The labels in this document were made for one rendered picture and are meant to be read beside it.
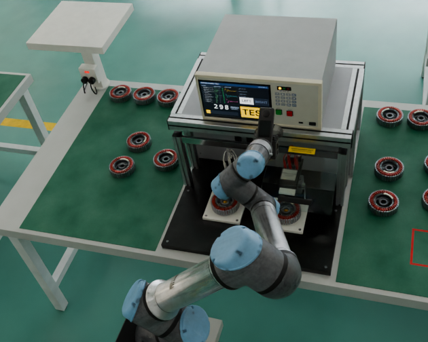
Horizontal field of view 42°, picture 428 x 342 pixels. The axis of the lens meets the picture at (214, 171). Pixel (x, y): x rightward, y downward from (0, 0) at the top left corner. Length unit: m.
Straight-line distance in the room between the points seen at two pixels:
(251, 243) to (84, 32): 1.53
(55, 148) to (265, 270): 1.62
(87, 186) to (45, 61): 2.44
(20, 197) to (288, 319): 1.37
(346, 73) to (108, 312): 1.67
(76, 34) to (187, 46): 2.05
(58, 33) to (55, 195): 0.71
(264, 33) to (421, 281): 1.03
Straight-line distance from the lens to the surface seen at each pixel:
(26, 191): 2.59
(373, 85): 3.98
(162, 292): 1.54
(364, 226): 2.17
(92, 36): 2.52
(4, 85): 3.27
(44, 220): 2.43
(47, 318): 3.08
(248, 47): 2.05
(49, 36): 2.61
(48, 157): 2.70
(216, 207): 2.16
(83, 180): 2.52
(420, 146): 2.49
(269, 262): 1.32
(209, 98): 2.00
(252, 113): 1.99
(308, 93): 1.89
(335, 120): 2.03
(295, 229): 2.11
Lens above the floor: 2.47
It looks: 46 degrees down
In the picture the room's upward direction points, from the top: 11 degrees counter-clockwise
